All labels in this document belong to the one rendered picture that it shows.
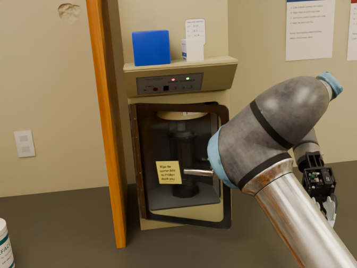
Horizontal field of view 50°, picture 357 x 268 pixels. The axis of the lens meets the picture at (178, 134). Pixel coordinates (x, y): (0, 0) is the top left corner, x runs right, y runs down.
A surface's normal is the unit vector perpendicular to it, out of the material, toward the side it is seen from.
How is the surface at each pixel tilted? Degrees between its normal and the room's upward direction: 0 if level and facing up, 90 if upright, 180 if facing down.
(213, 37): 90
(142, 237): 0
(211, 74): 135
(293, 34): 90
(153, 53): 90
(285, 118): 78
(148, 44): 90
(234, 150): 71
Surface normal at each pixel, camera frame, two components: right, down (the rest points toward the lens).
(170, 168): -0.34, 0.30
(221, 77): 0.13, 0.88
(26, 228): -0.06, -0.95
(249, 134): -0.52, 0.00
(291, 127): 0.15, 0.33
